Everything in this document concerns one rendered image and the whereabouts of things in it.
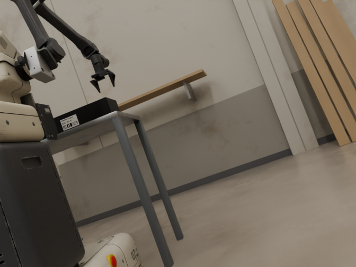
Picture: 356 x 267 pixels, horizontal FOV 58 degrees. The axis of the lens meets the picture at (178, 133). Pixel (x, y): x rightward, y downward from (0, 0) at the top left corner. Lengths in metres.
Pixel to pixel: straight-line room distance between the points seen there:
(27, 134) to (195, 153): 3.19
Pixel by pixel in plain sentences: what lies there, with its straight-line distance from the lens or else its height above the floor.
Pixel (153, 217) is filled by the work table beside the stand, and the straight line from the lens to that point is 1.60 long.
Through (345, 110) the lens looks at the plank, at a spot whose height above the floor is 0.31.
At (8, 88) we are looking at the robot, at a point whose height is 0.96.
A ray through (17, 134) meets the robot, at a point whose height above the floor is 0.70.
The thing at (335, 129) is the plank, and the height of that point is 0.17.
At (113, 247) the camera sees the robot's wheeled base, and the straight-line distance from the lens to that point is 1.23.
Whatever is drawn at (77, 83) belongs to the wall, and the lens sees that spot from 4.65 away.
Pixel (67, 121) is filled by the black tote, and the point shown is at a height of 0.87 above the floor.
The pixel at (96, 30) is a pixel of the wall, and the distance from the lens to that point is 4.65.
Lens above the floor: 0.51
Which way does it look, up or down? 3 degrees up
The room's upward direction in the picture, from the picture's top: 20 degrees counter-clockwise
